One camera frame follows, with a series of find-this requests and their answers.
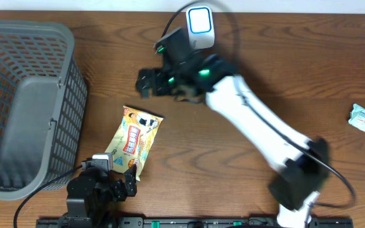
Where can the grey plastic shopping basket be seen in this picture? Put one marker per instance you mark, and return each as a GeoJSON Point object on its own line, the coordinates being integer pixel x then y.
{"type": "Point", "coordinates": [42, 103]}

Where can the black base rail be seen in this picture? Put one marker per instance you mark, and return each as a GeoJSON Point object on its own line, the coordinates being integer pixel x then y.
{"type": "Point", "coordinates": [138, 222]}

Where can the yellow wet wipes bag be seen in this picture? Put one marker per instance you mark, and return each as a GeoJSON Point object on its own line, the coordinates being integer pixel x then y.
{"type": "Point", "coordinates": [133, 140]}

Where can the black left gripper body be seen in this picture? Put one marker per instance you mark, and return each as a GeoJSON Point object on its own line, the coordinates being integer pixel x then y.
{"type": "Point", "coordinates": [115, 190]}

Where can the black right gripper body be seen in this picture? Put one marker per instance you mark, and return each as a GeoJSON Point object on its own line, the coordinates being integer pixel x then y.
{"type": "Point", "coordinates": [163, 83]}

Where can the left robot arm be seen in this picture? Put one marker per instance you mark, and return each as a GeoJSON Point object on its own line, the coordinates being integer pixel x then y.
{"type": "Point", "coordinates": [92, 194]}

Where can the white barcode scanner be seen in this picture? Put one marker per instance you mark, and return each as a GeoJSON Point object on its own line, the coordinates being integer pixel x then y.
{"type": "Point", "coordinates": [200, 27]}

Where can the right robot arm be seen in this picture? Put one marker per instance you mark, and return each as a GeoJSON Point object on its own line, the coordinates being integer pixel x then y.
{"type": "Point", "coordinates": [301, 163]}

